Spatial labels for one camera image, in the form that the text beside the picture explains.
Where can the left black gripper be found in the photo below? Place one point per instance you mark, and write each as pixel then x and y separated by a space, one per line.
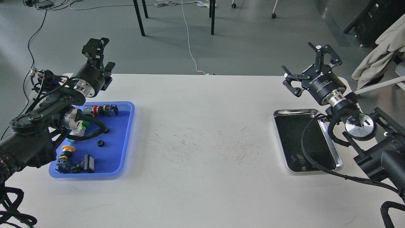
pixel 88 79

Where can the yellow push button switch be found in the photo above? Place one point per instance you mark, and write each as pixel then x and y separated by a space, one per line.
pixel 64 162

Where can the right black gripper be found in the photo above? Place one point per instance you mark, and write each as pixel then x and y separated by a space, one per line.
pixel 326 85

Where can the black table leg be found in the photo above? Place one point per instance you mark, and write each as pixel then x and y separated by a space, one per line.
pixel 212 6
pixel 138 15

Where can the blue plastic tray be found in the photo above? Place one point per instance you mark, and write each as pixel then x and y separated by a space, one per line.
pixel 109 159

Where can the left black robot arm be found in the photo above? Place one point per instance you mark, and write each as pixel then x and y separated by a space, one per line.
pixel 51 119

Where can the black table leg left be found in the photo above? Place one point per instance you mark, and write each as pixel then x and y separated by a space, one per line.
pixel 138 15

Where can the silver metal tray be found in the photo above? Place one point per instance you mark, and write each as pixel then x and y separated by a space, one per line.
pixel 300 135

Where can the black table leg right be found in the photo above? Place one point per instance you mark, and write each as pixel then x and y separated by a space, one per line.
pixel 212 6

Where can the white chair frame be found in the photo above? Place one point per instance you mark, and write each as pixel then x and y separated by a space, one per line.
pixel 399 81

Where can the green push button switch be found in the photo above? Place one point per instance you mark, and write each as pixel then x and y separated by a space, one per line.
pixel 84 125

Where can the black cabinet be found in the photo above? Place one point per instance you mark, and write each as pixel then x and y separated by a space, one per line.
pixel 376 18

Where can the black square button switch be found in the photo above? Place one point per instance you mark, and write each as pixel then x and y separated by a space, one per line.
pixel 88 165

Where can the beige cloth on chair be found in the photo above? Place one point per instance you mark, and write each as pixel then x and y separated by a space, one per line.
pixel 388 43

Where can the red push button switch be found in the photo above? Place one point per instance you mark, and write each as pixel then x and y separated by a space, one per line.
pixel 103 110

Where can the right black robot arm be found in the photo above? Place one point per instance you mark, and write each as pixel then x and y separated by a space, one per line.
pixel 377 139

